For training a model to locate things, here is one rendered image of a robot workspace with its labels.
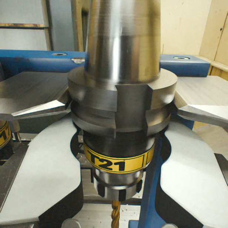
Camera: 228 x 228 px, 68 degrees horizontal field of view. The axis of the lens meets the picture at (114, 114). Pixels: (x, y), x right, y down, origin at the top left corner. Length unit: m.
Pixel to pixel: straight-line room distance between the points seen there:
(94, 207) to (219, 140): 0.61
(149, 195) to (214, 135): 0.68
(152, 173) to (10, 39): 0.75
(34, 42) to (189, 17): 0.83
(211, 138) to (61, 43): 0.76
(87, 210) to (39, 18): 0.65
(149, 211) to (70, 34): 0.69
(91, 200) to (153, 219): 0.23
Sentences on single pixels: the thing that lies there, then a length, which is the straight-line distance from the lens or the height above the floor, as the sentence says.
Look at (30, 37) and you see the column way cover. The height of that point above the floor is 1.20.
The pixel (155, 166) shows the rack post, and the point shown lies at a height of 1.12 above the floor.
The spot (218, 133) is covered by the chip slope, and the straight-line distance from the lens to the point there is 0.88.
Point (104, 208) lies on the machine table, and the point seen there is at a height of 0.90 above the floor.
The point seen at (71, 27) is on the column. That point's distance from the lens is 0.78.
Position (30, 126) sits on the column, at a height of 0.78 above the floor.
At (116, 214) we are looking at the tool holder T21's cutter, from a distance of 0.18.
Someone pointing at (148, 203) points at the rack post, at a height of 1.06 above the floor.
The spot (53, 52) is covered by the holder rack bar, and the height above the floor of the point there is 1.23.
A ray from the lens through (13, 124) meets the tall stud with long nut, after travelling 0.54.
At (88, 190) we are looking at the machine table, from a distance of 0.45.
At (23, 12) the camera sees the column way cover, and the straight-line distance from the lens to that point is 0.79.
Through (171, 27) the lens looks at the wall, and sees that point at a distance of 1.15.
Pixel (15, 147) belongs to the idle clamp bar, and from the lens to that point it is 0.51.
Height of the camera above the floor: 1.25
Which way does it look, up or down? 27 degrees down
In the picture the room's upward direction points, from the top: 2 degrees clockwise
